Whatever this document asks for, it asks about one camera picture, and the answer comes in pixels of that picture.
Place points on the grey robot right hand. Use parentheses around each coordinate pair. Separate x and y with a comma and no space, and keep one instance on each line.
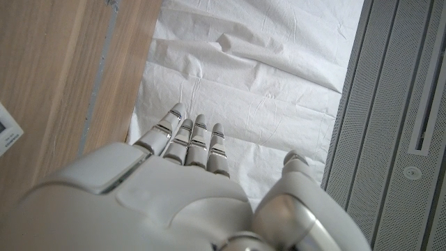
(139,209)

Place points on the white curtain backdrop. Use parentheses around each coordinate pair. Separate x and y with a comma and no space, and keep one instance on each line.
(261,87)

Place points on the long ceiling slot vent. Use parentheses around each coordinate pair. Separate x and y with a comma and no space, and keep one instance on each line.
(426,104)

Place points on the round ceiling fixture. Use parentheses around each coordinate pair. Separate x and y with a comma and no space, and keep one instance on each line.
(412,173)

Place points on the small white calculator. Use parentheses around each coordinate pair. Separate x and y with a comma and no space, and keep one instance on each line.
(7,134)

